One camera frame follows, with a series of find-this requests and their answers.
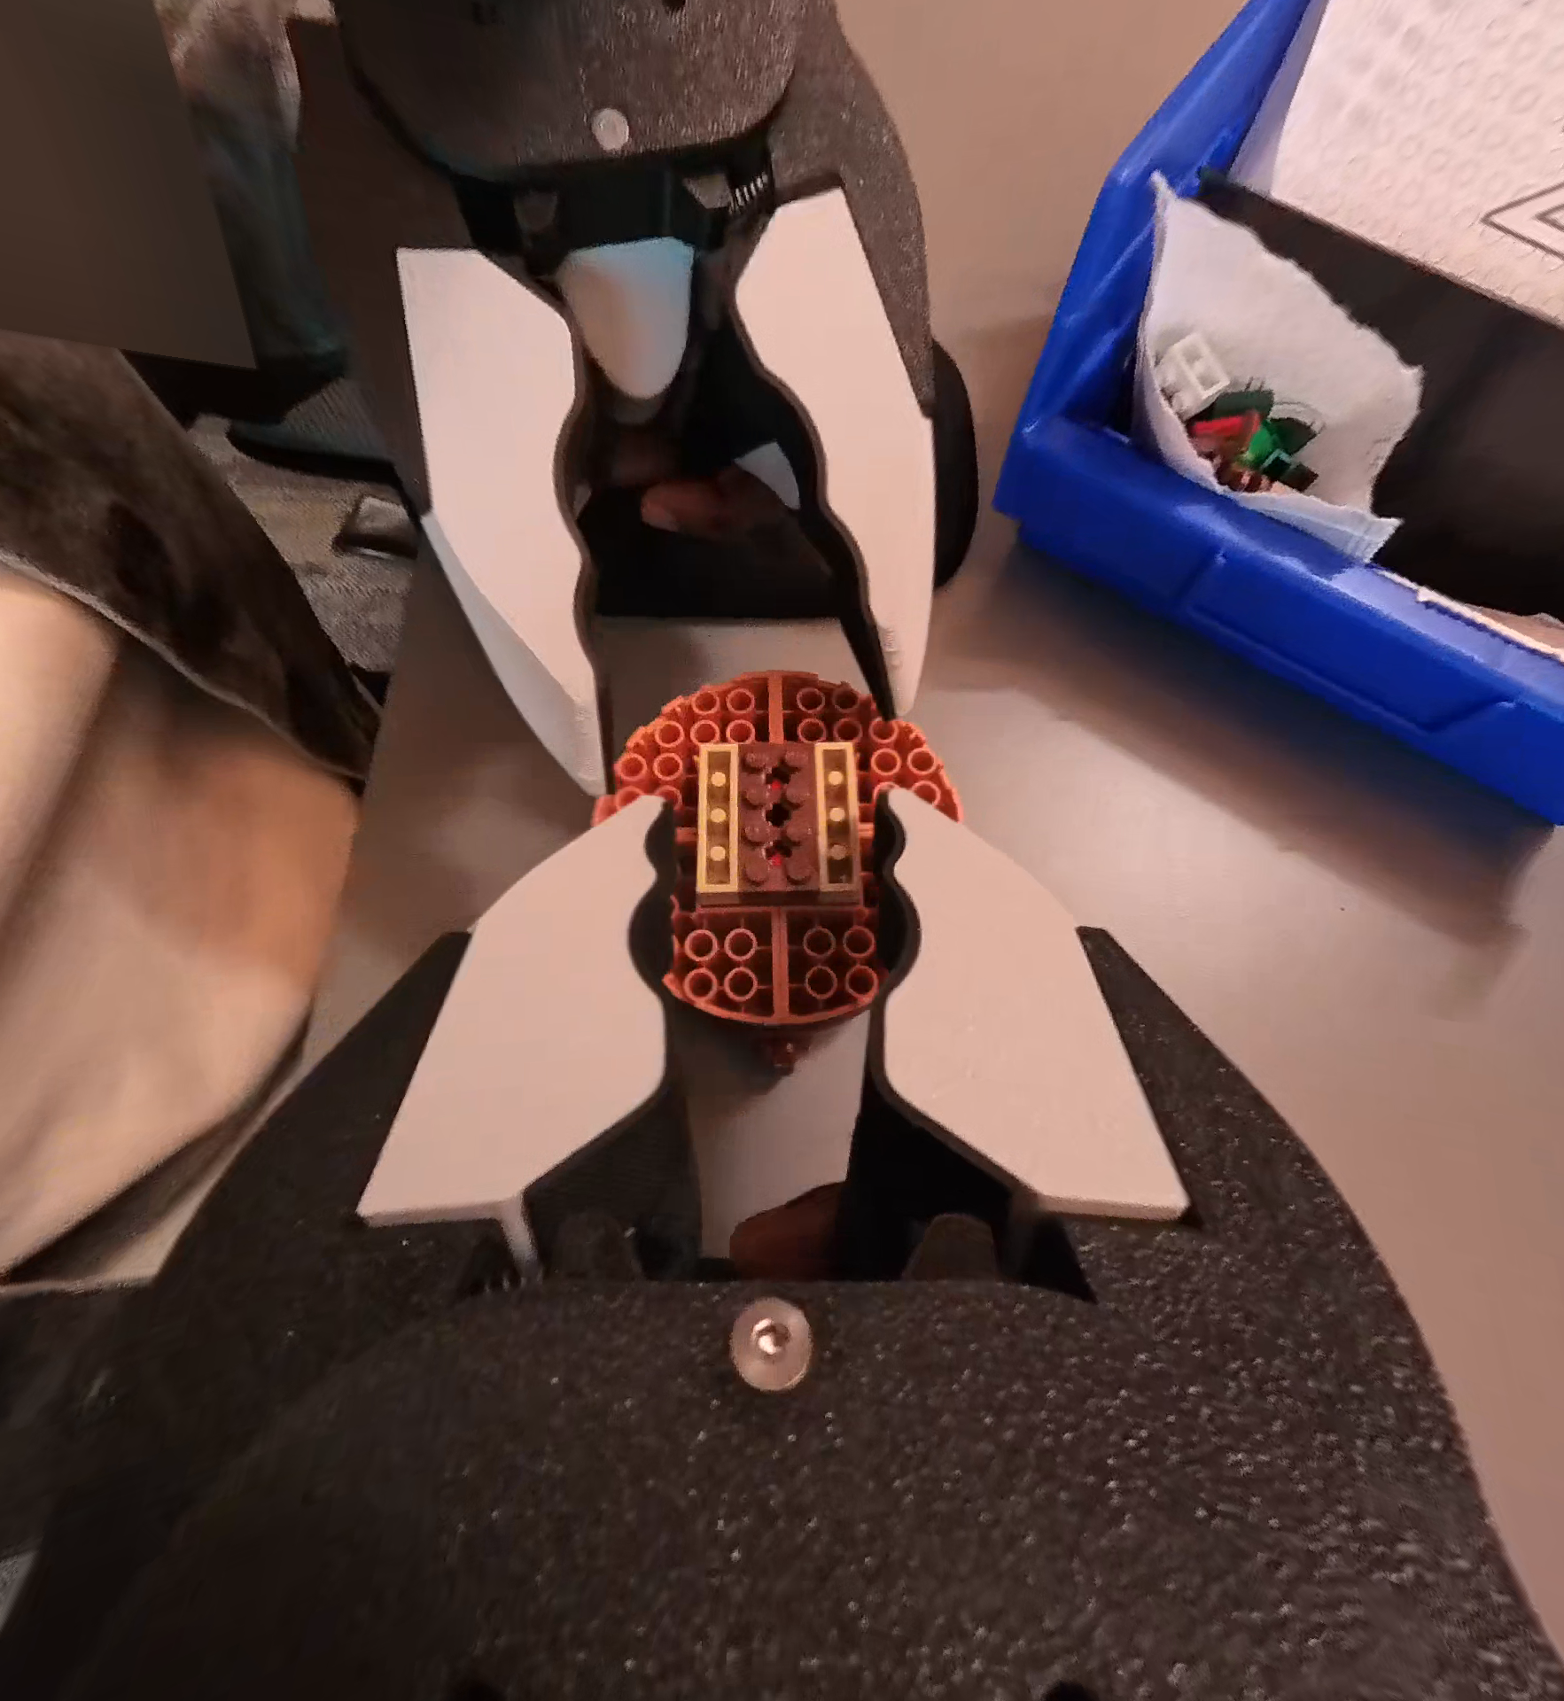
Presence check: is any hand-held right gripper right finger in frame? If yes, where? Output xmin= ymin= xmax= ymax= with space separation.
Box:
xmin=866 ymin=788 xmax=1194 ymax=1224

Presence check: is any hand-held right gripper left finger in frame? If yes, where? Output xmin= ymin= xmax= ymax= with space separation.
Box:
xmin=358 ymin=793 xmax=678 ymax=1261

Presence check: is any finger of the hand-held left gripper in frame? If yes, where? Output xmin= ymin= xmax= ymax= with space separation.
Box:
xmin=393 ymin=245 xmax=603 ymax=793
xmin=731 ymin=185 xmax=938 ymax=710

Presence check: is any lego flower pot model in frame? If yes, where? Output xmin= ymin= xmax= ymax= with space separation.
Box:
xmin=588 ymin=671 xmax=967 ymax=1077

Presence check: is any small white lego brick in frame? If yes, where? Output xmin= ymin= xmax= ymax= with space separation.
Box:
xmin=1157 ymin=330 xmax=1239 ymax=412

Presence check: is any pile of small lego pieces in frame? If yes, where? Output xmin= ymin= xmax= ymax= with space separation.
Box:
xmin=1184 ymin=375 xmax=1326 ymax=499

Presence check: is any torn white paper bag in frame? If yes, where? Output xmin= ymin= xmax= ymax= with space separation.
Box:
xmin=1133 ymin=169 xmax=1564 ymax=699

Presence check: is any blue plastic bin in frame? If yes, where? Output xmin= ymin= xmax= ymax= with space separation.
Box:
xmin=995 ymin=0 xmax=1564 ymax=845

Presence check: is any person's left hand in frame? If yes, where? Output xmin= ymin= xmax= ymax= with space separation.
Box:
xmin=597 ymin=391 xmax=804 ymax=531

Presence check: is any person's beige shirt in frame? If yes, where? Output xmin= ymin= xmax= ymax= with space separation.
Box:
xmin=0 ymin=531 xmax=362 ymax=1285

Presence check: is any black bin divider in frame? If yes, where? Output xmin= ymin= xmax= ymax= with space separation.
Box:
xmin=1198 ymin=169 xmax=1564 ymax=629

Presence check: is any white dotted paper bag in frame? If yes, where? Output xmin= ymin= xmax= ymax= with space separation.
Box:
xmin=1223 ymin=0 xmax=1564 ymax=351

